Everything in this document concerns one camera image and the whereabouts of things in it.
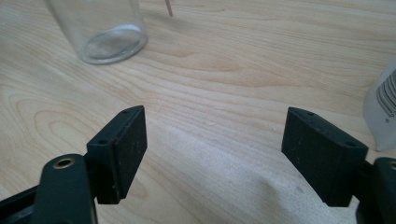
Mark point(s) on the clear glass jar hinged lid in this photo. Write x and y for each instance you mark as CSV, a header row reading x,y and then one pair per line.
x,y
106,40

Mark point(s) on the white and blue packet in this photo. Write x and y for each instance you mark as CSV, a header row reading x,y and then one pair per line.
x,y
381,118

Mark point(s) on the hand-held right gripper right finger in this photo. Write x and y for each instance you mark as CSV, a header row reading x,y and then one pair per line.
x,y
320,161

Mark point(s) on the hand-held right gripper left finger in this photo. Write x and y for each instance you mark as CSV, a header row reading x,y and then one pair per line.
x,y
120,155

